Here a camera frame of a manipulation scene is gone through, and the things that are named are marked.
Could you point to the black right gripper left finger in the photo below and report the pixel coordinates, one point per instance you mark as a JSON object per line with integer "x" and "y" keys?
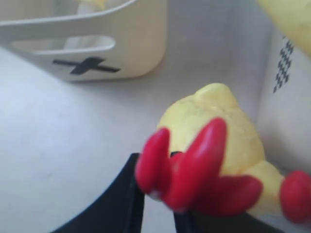
{"x": 119, "y": 209}

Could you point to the cream bin marked X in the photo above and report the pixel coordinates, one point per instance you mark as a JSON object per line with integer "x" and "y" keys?
{"x": 85, "y": 40}

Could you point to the headless yellow chicken body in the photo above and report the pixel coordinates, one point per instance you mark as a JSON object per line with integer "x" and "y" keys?
{"x": 206, "y": 156}

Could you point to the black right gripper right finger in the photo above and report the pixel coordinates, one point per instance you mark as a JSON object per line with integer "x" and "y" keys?
{"x": 189, "y": 222}

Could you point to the cream bin marked O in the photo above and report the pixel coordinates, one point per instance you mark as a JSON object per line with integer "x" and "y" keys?
{"x": 284, "y": 116}

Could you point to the whole yellow rubber chicken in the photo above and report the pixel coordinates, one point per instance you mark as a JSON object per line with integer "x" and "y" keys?
{"x": 293, "y": 18}

